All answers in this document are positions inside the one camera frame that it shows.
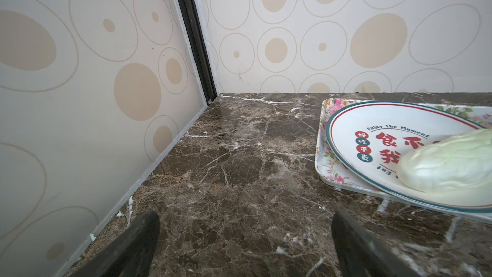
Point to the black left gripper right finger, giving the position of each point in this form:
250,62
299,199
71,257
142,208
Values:
361,254

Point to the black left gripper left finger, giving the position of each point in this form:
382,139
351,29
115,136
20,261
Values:
130,254

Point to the floral rectangular tray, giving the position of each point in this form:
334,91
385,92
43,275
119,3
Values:
334,173

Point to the white plate with red text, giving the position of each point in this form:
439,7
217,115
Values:
371,138

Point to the pale green cabbage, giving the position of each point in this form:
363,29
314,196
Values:
459,162

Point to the black vertical frame post left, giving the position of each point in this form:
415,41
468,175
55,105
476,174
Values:
188,10

